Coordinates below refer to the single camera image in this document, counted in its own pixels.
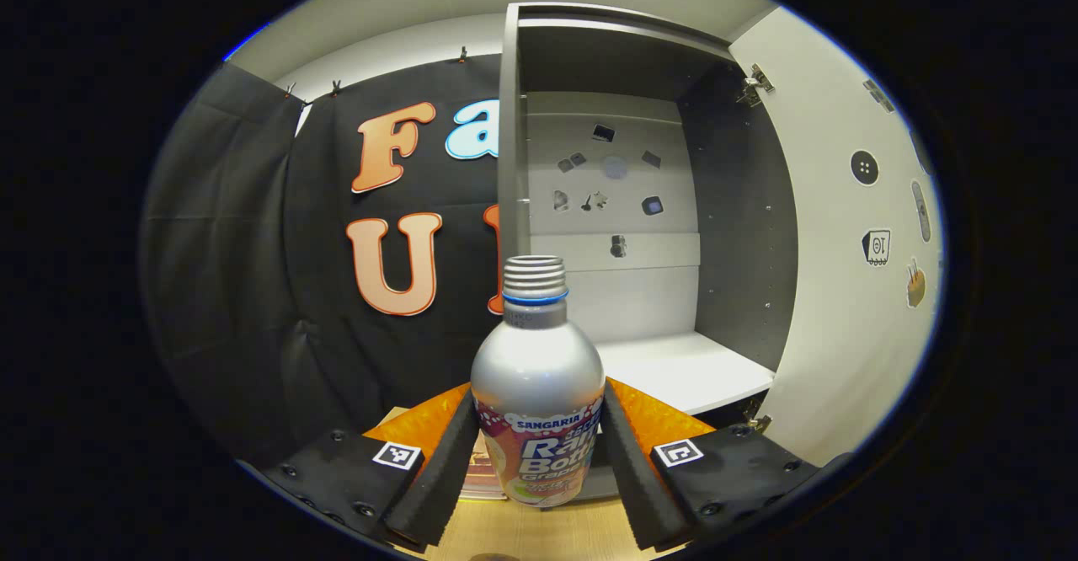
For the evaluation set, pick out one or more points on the grey cabinet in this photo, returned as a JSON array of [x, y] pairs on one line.
[[741, 207]]

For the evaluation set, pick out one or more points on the beige cabinet door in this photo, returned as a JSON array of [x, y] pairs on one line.
[[834, 291]]

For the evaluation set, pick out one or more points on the metal door hinge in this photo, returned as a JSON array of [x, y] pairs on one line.
[[755, 87], [758, 420]]

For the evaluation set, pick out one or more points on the row of backdrop clips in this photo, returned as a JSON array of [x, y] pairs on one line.
[[461, 56]]

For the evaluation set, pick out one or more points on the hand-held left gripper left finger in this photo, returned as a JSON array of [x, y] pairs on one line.
[[434, 477]]

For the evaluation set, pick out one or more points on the white cabinet shelf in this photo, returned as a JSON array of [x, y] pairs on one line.
[[674, 367]]

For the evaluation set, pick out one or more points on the black backdrop cloth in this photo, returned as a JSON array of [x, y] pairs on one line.
[[253, 291]]

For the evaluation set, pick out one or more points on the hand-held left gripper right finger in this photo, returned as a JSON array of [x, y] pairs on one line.
[[636, 477]]

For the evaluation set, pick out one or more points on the silver bottle with colourful label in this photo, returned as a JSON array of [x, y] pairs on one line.
[[537, 359]]

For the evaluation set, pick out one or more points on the brown printed book stack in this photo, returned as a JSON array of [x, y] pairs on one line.
[[487, 470]]

